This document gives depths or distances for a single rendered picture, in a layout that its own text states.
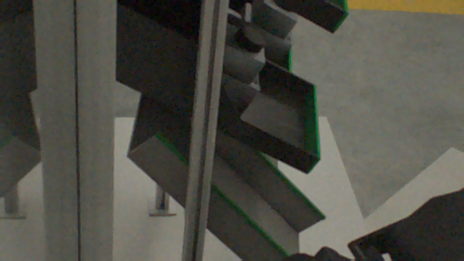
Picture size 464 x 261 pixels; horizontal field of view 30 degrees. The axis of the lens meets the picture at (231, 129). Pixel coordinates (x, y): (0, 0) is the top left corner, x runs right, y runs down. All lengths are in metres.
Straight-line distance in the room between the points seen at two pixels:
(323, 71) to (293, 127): 2.38
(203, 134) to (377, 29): 2.84
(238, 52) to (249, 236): 0.21
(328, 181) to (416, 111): 1.80
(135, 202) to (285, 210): 0.31
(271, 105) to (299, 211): 0.20
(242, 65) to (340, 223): 0.52
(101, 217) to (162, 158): 0.54
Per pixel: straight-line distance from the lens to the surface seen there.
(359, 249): 0.69
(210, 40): 0.75
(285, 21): 0.99
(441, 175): 1.46
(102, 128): 0.30
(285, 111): 0.93
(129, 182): 1.34
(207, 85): 0.78
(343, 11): 0.77
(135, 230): 1.27
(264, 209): 1.04
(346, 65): 3.35
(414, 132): 3.06
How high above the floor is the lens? 1.73
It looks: 36 degrees down
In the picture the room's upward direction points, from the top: 6 degrees clockwise
